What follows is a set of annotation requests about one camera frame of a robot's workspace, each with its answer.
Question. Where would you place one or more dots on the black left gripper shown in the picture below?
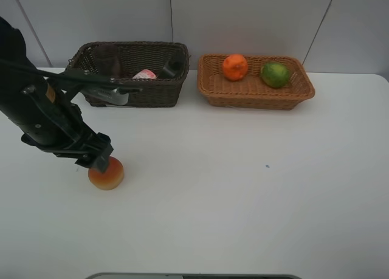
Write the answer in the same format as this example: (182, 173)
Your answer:
(89, 149)

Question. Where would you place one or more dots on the orange round bread bun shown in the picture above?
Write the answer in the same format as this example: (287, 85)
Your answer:
(111, 178)

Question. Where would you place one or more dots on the pink bottle white cap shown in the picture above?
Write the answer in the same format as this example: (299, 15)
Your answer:
(145, 74)

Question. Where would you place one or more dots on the translucent purple plastic cup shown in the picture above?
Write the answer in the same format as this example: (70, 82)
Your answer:
(107, 60)

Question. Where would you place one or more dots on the black rectangular pump bottle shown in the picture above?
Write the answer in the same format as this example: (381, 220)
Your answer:
(172, 67)

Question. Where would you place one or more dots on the orange tangerine fruit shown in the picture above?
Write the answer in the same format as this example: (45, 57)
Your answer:
(235, 67)

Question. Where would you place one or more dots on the green lime fruit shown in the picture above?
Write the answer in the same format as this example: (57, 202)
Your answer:
(275, 75)

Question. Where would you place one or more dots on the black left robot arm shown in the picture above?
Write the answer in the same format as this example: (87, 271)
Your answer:
(39, 104)

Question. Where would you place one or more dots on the dark brown wicker basket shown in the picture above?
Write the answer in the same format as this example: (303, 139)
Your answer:
(134, 57)

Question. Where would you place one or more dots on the tan wicker basket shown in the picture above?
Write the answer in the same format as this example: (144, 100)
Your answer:
(252, 91)

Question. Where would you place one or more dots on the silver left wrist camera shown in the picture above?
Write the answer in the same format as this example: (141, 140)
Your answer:
(102, 97)

